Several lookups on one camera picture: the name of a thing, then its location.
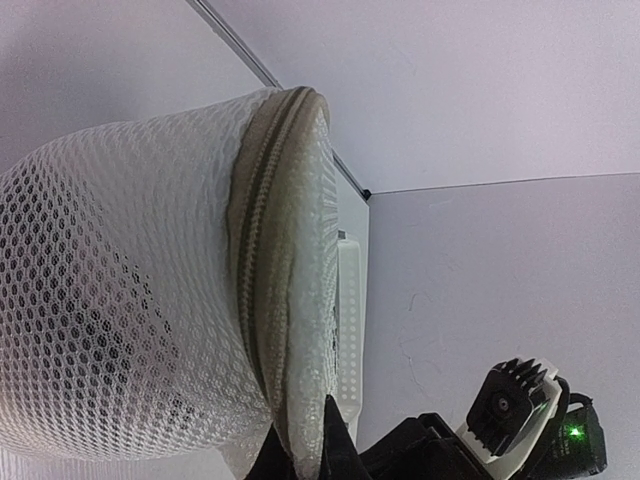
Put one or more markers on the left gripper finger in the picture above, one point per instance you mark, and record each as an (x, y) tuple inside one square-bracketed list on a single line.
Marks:
[(339, 457)]

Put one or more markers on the white mesh laundry bag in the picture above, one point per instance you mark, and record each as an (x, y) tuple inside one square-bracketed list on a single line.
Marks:
[(169, 285)]

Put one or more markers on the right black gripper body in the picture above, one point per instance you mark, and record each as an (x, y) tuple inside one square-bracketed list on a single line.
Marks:
[(425, 447)]

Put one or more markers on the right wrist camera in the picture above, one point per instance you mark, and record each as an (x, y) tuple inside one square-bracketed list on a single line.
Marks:
[(516, 402)]

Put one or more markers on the white perforated plastic basket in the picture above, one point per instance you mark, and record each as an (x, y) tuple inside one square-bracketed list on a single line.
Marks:
[(350, 331)]

